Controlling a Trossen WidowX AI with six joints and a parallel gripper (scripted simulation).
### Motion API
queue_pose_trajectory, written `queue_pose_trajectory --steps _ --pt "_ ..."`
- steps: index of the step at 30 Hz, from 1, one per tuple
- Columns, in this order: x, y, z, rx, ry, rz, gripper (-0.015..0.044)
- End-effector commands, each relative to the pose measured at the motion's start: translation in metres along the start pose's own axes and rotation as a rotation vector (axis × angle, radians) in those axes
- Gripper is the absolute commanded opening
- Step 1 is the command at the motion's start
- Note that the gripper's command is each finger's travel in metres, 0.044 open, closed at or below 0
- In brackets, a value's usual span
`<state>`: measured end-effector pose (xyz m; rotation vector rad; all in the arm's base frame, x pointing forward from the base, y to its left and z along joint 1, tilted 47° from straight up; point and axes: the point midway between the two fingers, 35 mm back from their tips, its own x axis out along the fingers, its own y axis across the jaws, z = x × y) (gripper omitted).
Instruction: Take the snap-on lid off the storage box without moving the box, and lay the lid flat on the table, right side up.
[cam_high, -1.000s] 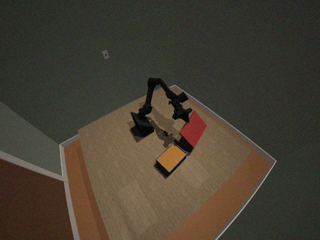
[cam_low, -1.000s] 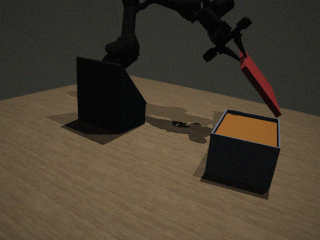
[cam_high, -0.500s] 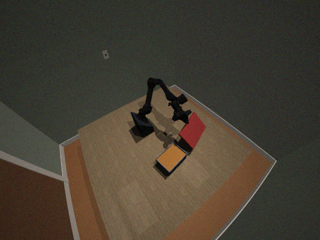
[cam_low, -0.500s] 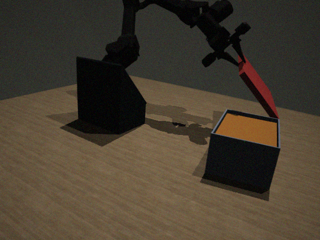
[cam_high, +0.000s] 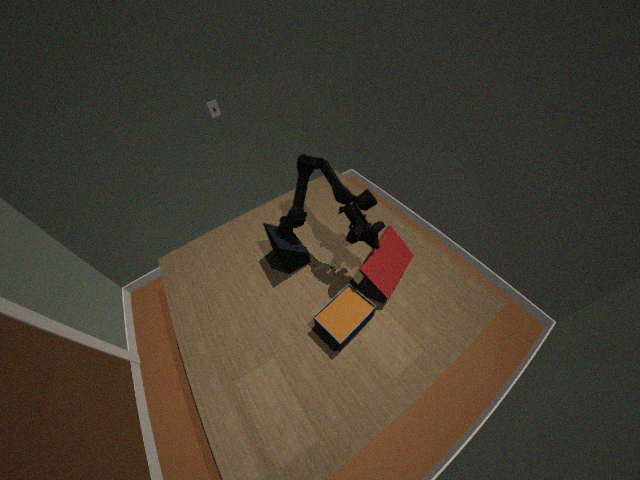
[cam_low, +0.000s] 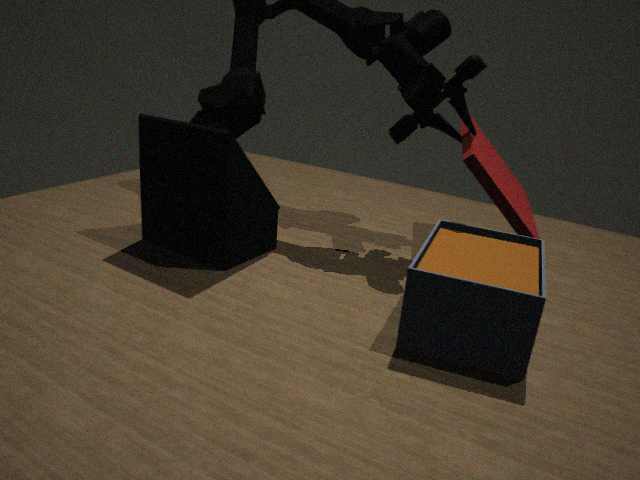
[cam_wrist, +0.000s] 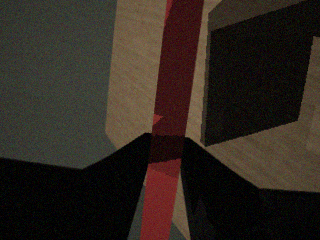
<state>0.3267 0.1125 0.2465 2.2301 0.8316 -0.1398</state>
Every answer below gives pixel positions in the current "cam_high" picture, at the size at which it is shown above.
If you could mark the red box lid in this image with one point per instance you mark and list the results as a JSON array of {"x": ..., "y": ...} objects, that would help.
[{"x": 385, "y": 266}]

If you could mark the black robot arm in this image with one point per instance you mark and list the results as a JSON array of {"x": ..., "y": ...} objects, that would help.
[{"x": 296, "y": 215}]

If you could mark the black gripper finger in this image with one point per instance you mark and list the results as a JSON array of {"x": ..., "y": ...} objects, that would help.
[
  {"x": 374, "y": 240},
  {"x": 367, "y": 240}
]

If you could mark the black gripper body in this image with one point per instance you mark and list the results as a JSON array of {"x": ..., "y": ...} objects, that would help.
[{"x": 373, "y": 229}]

